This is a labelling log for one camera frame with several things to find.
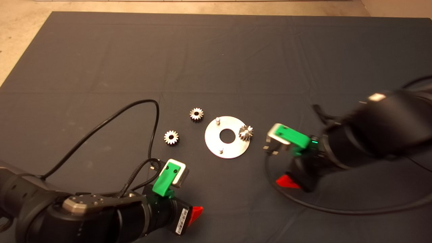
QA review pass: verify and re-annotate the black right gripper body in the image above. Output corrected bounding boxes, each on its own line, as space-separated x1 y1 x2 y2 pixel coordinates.
292 137 334 193

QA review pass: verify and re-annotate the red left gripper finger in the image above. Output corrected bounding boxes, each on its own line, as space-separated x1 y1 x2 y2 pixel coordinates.
187 206 204 226

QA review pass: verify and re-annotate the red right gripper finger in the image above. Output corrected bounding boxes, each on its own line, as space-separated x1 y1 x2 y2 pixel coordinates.
275 174 302 190

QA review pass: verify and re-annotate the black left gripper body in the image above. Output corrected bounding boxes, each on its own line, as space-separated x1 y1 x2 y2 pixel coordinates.
143 185 193 236

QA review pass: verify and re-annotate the small steel planetary gear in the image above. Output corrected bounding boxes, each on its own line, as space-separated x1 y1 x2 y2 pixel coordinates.
164 130 179 145
238 125 254 141
190 108 204 123

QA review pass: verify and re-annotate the round metal carrier plate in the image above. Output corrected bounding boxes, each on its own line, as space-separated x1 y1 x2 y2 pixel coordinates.
205 116 251 159

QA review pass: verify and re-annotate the dark grey table cloth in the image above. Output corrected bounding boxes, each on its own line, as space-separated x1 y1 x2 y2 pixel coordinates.
0 12 432 243

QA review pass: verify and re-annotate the bright green camera mount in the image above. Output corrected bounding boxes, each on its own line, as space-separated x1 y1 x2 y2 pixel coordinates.
273 124 312 156
152 161 181 197

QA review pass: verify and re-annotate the small silver camera box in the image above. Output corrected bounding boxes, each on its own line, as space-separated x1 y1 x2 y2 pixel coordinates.
167 159 189 188
265 123 291 156

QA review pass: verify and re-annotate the black braided cable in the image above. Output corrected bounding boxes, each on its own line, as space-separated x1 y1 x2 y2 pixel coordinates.
312 104 340 125
118 158 162 198

